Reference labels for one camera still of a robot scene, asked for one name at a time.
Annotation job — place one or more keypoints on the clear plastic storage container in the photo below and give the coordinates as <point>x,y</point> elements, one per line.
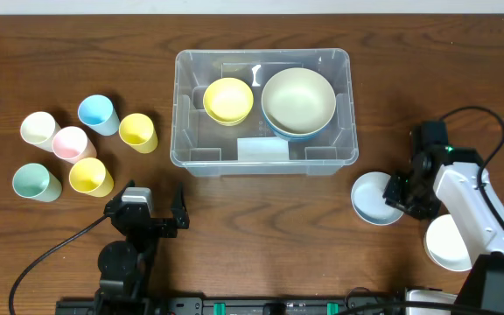
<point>208,149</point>

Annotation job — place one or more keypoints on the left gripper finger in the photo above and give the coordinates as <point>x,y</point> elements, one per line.
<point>116,201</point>
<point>179,210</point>

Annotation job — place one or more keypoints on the small grey-blue bowl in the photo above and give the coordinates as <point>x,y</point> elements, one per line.
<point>367,200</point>

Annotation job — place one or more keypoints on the yellow cup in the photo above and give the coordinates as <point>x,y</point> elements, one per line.
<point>138,131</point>
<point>91,177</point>

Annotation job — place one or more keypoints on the yellow cup right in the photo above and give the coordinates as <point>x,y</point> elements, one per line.
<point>138,131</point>

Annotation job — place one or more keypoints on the small white bowl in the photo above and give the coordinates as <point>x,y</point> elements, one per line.
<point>444,245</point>

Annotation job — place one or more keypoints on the mint green cup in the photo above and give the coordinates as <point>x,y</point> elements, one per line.
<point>33,181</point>

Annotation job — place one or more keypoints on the cream white cup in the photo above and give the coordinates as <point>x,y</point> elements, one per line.
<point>39,129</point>

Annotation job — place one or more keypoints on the white label in container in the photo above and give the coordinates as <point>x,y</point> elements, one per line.
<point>262,149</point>

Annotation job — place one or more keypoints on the pink cup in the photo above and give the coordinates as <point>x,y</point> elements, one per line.
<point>72,145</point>

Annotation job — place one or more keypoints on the light blue cup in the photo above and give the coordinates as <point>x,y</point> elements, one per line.
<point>98,113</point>

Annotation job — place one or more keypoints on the dark blue bowl front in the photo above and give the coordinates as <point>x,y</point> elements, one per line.
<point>291,137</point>

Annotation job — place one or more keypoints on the yellow cup front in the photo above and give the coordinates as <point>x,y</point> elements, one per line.
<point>91,177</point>

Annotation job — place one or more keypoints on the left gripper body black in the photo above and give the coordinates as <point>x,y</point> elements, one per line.
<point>148,223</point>

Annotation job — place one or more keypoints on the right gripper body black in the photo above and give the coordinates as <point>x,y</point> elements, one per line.
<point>396,194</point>

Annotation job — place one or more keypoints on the large beige bowl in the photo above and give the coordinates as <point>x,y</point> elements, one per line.
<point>298,100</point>

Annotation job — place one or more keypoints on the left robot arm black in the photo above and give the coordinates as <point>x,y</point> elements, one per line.
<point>126,265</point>

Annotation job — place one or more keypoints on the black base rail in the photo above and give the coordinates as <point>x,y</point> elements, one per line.
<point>356,304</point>

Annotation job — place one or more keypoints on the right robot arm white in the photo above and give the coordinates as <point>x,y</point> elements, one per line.
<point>456,178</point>

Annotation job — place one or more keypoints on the small yellow bowl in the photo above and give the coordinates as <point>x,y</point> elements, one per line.
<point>228,101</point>

